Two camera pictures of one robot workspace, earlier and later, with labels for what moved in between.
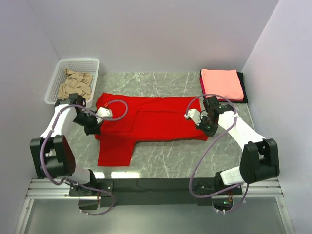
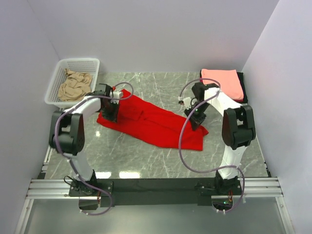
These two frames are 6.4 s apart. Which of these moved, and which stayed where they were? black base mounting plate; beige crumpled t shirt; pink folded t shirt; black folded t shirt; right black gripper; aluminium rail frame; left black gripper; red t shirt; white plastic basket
Moved: red t shirt; left black gripper; right black gripper
Stayed: pink folded t shirt; black base mounting plate; white plastic basket; black folded t shirt; beige crumpled t shirt; aluminium rail frame
